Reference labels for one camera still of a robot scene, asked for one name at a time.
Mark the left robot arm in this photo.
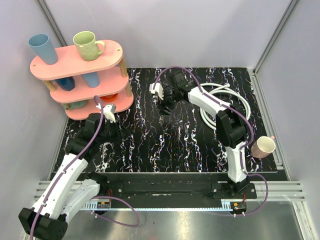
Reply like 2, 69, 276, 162
18, 112, 123, 240

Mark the light blue tall cup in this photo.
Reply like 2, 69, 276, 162
28, 33, 58, 65

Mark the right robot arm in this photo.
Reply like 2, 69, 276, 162
149, 70, 253, 199

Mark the green mug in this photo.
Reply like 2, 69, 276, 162
73, 31, 106, 62

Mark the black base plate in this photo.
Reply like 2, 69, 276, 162
102, 172, 257, 210

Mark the teal mug bottom shelf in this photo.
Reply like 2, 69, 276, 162
62, 100, 88, 110

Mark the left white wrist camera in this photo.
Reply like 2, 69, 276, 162
96, 103, 116, 123

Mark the white hose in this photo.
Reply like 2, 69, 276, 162
199, 82, 251, 131

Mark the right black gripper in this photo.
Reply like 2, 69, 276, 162
155, 89, 180, 117

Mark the pink beige cup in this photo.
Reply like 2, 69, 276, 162
250, 136, 276, 159

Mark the dark blue cup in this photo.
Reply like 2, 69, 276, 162
55, 76, 75, 91

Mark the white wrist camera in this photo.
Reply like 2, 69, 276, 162
149, 82, 164, 99
96, 103, 116, 123

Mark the pink three-tier shelf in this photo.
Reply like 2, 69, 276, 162
30, 40, 134, 121

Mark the light blue cup middle shelf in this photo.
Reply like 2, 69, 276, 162
81, 72, 100, 88

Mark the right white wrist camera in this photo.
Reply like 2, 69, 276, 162
149, 82, 164, 99

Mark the black marbled mat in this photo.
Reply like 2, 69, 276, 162
53, 66, 279, 174

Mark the orange bowl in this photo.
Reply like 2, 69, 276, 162
100, 93, 118, 102

